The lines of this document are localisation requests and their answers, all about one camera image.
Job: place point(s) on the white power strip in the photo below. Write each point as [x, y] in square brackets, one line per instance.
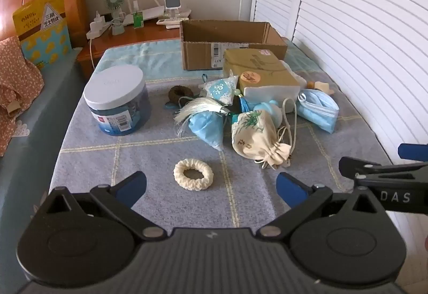
[97, 30]

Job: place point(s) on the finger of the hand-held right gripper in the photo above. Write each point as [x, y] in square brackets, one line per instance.
[354, 167]
[414, 151]

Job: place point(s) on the grey-blue bed sheet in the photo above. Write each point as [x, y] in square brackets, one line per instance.
[33, 147]

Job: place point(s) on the orange floral cloth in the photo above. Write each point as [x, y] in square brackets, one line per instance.
[16, 80]

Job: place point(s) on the olive yellow tissue pack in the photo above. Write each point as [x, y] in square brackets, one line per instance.
[254, 63]

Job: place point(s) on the brown cardboard box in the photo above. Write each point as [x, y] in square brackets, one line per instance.
[197, 53]

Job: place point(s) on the blue face mask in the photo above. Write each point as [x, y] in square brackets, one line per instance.
[317, 110]

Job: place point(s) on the patterned blue triangular sachet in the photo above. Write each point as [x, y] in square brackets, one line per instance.
[219, 90]

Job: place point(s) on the white-lidded plastic jar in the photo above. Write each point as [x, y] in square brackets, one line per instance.
[115, 87]

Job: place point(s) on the light blue gourd toy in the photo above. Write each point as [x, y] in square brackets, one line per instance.
[267, 108]

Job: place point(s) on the blue sachet with white tassel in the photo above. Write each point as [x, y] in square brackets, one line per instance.
[197, 107]

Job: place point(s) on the small green desk fan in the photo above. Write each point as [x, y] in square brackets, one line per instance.
[114, 0]

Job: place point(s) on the grey and teal plaid blanket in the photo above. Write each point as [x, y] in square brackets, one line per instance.
[150, 153]

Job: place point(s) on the blue tassel charm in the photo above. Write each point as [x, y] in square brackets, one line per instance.
[244, 104]

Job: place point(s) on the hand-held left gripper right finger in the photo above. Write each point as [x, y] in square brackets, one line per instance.
[291, 190]

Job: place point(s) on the white router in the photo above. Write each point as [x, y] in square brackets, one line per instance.
[147, 15]

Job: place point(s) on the plain blue triangular sachet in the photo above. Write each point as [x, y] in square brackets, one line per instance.
[207, 128]

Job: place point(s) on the wooden nightstand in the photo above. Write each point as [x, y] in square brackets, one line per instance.
[133, 35]

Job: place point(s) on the yellow snack bag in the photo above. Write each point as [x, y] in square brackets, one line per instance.
[43, 33]

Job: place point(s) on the small green bottle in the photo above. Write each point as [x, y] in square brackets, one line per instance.
[138, 20]

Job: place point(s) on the white phone stand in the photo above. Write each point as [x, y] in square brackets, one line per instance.
[172, 1]

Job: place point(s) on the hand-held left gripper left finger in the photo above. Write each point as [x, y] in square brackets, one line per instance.
[132, 188]

